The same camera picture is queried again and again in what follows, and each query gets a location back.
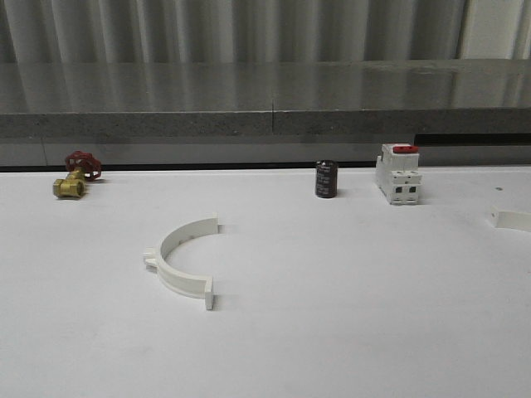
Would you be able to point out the white half clamp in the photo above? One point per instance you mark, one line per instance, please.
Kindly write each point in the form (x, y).
(515, 220)
(190, 285)

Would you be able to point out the black cylindrical capacitor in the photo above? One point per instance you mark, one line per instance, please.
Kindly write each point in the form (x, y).
(326, 178)

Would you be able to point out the brass valve red handwheel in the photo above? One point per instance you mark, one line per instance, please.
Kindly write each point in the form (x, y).
(82, 167)

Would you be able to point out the grey stone counter ledge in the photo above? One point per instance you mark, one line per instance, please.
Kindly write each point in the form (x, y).
(158, 115)

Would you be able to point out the white pleated curtain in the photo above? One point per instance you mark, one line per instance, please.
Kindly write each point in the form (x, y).
(262, 31)

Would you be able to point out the white circuit breaker red switch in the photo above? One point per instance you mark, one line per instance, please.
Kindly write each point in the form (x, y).
(397, 173)

